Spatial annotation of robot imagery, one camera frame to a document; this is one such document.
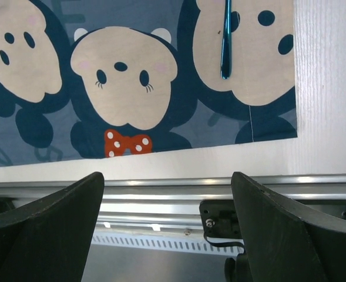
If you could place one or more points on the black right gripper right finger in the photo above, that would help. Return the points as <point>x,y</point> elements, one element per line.
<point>286,240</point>

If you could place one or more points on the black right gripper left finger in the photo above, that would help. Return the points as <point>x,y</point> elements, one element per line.
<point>49,239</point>

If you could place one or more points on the blue cartoon bear placemat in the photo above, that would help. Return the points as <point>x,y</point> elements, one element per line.
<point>102,79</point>

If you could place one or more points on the blue metal spoon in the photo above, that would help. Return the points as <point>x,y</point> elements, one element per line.
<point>226,48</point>

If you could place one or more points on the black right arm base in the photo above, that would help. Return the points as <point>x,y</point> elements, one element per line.
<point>219,218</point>

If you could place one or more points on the perforated grey cable duct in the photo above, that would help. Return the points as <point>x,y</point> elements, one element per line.
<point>176,244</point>

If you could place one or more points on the aluminium front rail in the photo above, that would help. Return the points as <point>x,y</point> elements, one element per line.
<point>169,205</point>

